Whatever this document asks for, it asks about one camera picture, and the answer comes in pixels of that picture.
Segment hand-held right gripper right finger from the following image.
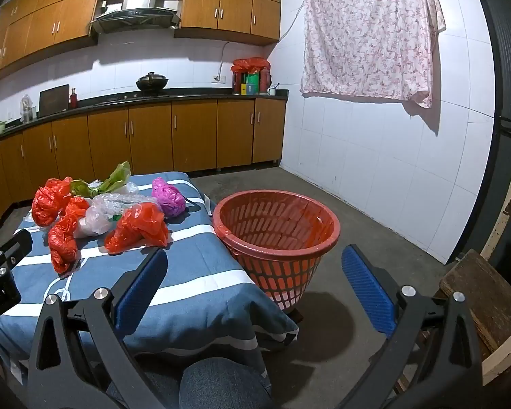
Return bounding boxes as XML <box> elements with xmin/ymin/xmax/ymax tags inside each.
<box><xmin>338</xmin><ymin>244</ymin><xmax>484</xmax><ymax>409</ymax></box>

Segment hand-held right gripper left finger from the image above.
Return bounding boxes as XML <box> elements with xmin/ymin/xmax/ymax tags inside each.
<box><xmin>26</xmin><ymin>248</ymin><xmax>169</xmax><ymax>409</ymax></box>

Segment red plastic bag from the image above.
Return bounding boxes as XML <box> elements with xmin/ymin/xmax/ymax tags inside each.
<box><xmin>48</xmin><ymin>196</ymin><xmax>91</xmax><ymax>274</ymax></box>
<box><xmin>104</xmin><ymin>202</ymin><xmax>171</xmax><ymax>254</ymax></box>
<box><xmin>32</xmin><ymin>177</ymin><xmax>74</xmax><ymax>227</ymax></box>

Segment white plastic bag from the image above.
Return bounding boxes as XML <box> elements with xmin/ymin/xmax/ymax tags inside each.
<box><xmin>74</xmin><ymin>204</ymin><xmax>113</xmax><ymax>238</ymax></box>

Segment red plastic basket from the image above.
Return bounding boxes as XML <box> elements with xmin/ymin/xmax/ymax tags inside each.
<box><xmin>212</xmin><ymin>190</ymin><xmax>341</xmax><ymax>312</ymax></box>

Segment purple plastic bag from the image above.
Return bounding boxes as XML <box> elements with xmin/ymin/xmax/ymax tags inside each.
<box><xmin>152</xmin><ymin>178</ymin><xmax>187</xmax><ymax>218</ymax></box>

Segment green plastic bag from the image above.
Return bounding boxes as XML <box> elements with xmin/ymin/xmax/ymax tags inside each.
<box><xmin>70</xmin><ymin>161</ymin><xmax>131</xmax><ymax>199</ymax></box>

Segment blue striped blanket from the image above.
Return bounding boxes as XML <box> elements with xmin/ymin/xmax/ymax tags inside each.
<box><xmin>0</xmin><ymin>171</ymin><xmax>299</xmax><ymax>376</ymax></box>

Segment worn wooden stool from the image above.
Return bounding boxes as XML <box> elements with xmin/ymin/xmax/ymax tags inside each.
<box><xmin>438</xmin><ymin>249</ymin><xmax>511</xmax><ymax>386</ymax></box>

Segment person's leg in jeans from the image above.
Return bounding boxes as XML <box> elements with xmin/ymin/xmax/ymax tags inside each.
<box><xmin>106</xmin><ymin>358</ymin><xmax>273</xmax><ymax>409</ymax></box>

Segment wooden lower cabinets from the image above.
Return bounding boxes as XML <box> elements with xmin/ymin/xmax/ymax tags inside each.
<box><xmin>0</xmin><ymin>97</ymin><xmax>287</xmax><ymax>235</ymax></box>

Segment wooden cabinets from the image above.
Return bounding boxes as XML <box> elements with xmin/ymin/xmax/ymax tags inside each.
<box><xmin>0</xmin><ymin>0</ymin><xmax>282</xmax><ymax>82</ymax></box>
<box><xmin>0</xmin><ymin>97</ymin><xmax>287</xmax><ymax>235</ymax></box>

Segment clear bag with bottles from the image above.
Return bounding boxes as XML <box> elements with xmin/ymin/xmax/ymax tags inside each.
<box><xmin>19</xmin><ymin>94</ymin><xmax>35</xmax><ymax>122</ymax></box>

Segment dark cutting board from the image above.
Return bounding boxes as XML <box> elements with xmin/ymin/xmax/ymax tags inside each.
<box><xmin>38</xmin><ymin>84</ymin><xmax>71</xmax><ymax>117</ymax></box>

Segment black kitchen countertop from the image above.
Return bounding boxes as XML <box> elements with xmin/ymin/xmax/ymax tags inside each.
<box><xmin>0</xmin><ymin>89</ymin><xmax>289</xmax><ymax>143</ymax></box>

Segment black wok with lid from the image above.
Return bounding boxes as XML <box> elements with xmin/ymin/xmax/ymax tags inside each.
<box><xmin>136</xmin><ymin>72</ymin><xmax>170</xmax><ymax>93</ymax></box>

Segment pink floral cloth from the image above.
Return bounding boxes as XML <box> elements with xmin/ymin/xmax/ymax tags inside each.
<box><xmin>300</xmin><ymin>0</ymin><xmax>447</xmax><ymax>109</ymax></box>

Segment red bag over boxes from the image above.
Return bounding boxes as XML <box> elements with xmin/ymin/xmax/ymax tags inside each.
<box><xmin>231</xmin><ymin>57</ymin><xmax>271</xmax><ymax>74</ymax></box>

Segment steel range hood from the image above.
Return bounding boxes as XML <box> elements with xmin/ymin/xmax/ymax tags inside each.
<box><xmin>89</xmin><ymin>0</ymin><xmax>182</xmax><ymax>35</ymax></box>

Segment wooden upper cabinets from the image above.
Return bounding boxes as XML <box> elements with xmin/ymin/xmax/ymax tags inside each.
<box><xmin>0</xmin><ymin>0</ymin><xmax>282</xmax><ymax>82</ymax></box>

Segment white power cable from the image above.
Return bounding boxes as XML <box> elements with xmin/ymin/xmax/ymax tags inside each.
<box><xmin>218</xmin><ymin>40</ymin><xmax>233</xmax><ymax>78</ymax></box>

